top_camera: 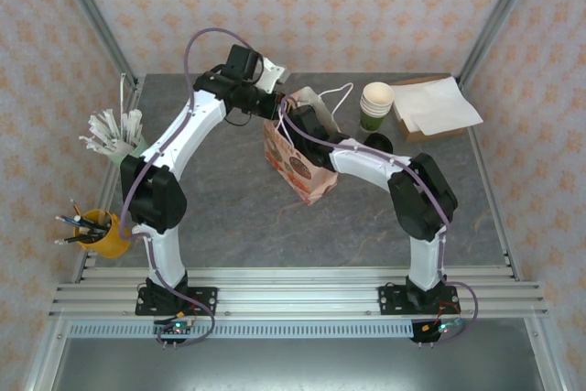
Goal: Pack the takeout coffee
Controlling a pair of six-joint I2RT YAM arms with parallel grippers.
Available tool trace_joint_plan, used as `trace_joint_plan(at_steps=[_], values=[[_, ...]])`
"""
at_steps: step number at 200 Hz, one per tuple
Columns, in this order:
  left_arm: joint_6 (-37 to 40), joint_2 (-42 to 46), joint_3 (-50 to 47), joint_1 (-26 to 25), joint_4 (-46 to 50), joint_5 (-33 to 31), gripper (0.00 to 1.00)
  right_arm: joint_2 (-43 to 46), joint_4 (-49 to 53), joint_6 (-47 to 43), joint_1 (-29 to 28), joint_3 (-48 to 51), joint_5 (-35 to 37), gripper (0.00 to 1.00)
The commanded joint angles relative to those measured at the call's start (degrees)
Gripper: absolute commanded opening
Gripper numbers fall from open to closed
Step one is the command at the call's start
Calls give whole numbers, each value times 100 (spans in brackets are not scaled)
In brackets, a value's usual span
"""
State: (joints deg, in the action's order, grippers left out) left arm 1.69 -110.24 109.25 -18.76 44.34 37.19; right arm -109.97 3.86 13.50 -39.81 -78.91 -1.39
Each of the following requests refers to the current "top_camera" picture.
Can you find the donut print paper bag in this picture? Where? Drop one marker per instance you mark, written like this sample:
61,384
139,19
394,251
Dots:
302,180

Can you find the white napkin stack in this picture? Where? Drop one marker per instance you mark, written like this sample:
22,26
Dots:
435,102

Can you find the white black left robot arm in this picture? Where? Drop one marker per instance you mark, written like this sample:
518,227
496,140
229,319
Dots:
192,130

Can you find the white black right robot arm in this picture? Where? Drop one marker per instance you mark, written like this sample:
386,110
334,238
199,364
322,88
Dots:
366,169

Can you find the stack of black cup lids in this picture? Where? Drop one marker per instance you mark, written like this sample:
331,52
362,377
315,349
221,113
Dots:
377,140

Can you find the stack of green paper cups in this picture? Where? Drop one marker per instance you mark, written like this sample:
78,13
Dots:
377,98

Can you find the wide paper wrapped straw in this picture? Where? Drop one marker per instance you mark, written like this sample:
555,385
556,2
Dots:
135,125

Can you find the pale green straw cup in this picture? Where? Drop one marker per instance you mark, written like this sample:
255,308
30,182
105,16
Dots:
130,153

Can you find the yellow pencil cup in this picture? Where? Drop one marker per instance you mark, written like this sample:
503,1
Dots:
107,242

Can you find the dark blue pencil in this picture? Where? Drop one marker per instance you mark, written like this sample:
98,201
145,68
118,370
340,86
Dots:
78,221

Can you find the grey white pencil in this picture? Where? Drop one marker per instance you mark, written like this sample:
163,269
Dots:
73,240

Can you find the grey metal panel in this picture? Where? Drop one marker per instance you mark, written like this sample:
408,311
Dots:
297,368

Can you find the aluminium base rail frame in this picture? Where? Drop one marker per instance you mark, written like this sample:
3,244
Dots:
297,295

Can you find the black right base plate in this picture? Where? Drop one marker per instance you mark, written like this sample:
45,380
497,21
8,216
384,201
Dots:
387,301

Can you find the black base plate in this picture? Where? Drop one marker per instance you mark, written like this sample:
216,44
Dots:
387,301
208,295

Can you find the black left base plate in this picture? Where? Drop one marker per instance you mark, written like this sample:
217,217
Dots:
208,295

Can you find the aluminium table side rail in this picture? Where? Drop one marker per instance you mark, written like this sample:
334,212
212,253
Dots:
509,249

